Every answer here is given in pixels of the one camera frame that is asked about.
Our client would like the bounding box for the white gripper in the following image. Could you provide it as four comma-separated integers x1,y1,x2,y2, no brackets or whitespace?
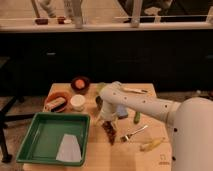
96,111,117,126

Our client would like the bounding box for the dark red grape bunch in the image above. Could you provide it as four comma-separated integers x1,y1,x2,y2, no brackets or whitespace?
102,121,116,145

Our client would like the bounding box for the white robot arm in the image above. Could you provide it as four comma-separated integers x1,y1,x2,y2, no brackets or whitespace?
99,81,213,171

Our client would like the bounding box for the small metal cup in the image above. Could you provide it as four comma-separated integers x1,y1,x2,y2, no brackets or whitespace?
96,96,103,110

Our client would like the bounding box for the green translucent cup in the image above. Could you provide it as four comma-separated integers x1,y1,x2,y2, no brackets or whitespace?
96,82,106,94

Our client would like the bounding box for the white paper cup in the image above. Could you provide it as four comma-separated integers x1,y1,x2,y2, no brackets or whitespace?
70,94,86,111

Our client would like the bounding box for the blue sponge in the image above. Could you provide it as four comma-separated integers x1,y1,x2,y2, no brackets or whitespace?
116,105,128,119

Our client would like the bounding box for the silver fork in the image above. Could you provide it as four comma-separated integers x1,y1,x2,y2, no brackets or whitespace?
120,125,148,142

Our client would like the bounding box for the green chili pepper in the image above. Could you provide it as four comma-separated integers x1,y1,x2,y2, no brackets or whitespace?
133,112,140,124

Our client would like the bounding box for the dark brown bowl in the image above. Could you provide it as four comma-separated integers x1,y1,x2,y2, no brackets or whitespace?
71,76,90,95

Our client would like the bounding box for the orange egg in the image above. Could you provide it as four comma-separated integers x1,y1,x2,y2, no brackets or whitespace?
75,79,85,89

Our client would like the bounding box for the orange bowl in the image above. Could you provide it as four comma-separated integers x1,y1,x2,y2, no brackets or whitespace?
44,92,71,112

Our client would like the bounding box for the grey folded cloth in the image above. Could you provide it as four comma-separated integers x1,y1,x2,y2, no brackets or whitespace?
56,134,82,162

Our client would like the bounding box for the yellow banana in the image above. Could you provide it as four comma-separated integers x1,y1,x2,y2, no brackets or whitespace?
140,138,164,152

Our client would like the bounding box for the green plastic tray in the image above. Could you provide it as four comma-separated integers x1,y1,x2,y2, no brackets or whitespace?
16,112,90,167

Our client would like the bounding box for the dark red dish right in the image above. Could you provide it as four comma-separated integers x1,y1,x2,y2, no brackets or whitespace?
57,16,66,24

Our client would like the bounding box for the dark red dish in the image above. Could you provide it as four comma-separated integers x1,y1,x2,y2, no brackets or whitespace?
35,18,48,25
57,16,66,24

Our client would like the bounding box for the dark red dish left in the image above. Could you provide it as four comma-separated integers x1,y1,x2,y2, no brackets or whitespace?
35,18,48,25

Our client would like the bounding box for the white handled dish brush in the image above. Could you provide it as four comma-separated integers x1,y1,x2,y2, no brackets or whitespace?
123,87,148,94

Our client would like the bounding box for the brush with wooden handle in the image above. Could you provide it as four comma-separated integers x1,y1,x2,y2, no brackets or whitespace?
45,97,66,112

